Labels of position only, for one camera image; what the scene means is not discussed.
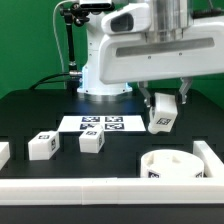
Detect white round stool seat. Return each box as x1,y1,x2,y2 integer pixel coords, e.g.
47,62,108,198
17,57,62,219
140,149,204,179

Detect black camera stand pole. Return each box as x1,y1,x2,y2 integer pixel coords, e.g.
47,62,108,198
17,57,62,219
60,3,89,71

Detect white right fence wall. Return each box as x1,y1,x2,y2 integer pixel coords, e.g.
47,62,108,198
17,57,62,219
193,141,224,178

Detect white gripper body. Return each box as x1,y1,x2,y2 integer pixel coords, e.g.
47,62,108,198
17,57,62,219
98,16,224,84

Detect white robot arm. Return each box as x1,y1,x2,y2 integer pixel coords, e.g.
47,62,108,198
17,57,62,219
80,0,224,103

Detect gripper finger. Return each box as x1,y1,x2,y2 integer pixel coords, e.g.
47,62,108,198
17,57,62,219
177,77,192,104
138,81,153,108

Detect white front fence wall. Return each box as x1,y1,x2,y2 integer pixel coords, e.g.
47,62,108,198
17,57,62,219
0,178,224,205

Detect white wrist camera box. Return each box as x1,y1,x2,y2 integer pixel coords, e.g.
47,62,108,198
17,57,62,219
101,3,151,35

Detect white left fence wall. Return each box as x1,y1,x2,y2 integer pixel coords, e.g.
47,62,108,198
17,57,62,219
0,142,10,170

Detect black cables on table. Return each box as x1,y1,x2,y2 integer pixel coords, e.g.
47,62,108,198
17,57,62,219
29,71,83,90

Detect white fence wall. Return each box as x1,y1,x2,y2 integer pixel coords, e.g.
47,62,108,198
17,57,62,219
0,178,224,205
193,141,224,178
0,142,10,170

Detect grey cable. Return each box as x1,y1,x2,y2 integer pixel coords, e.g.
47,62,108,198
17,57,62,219
52,0,76,74

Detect white marker sheet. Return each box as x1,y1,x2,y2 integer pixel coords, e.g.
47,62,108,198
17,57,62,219
58,115,145,132

